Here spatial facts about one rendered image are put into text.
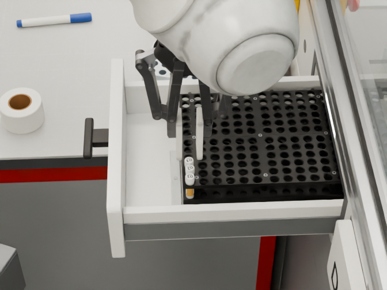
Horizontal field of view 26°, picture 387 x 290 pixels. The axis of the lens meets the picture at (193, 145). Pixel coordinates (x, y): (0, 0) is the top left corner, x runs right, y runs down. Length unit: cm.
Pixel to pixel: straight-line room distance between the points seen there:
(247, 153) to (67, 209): 43
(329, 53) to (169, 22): 51
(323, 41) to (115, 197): 37
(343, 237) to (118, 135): 33
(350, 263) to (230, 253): 60
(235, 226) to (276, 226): 5
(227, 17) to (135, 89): 59
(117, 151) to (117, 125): 5
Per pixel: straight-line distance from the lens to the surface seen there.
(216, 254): 159
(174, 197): 117
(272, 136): 118
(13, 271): 115
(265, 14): 69
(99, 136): 116
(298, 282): 153
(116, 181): 108
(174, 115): 105
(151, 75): 100
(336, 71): 115
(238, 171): 113
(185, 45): 71
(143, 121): 128
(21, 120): 137
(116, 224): 108
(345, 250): 103
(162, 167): 122
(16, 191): 145
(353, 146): 106
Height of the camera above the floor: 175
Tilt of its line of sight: 47 degrees down
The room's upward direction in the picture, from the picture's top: straight up
